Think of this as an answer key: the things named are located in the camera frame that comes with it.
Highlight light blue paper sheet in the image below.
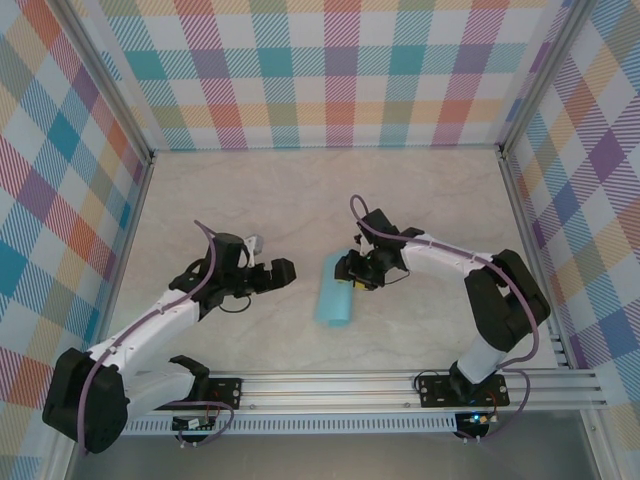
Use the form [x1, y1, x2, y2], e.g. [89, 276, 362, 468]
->
[313, 251, 355, 330]

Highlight grey metal sheet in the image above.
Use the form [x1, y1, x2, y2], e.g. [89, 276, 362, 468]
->
[67, 433, 599, 480]

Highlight aluminium side rail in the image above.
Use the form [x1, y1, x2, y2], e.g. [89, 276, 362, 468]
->
[102, 155, 157, 351]
[498, 149, 574, 371]

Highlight aluminium mounting rail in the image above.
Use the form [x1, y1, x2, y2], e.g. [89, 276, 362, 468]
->
[119, 370, 609, 415]

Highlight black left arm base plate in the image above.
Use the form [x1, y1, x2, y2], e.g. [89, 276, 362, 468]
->
[207, 378, 244, 410]

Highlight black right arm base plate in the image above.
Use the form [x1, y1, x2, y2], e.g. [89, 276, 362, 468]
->
[418, 373, 510, 409]

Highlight perforated metal cable duct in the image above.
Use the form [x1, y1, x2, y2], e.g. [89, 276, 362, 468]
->
[124, 418, 459, 435]

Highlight aluminium frame post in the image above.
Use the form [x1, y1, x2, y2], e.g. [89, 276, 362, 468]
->
[497, 0, 590, 160]
[47, 442, 84, 480]
[579, 409, 617, 480]
[62, 0, 156, 166]

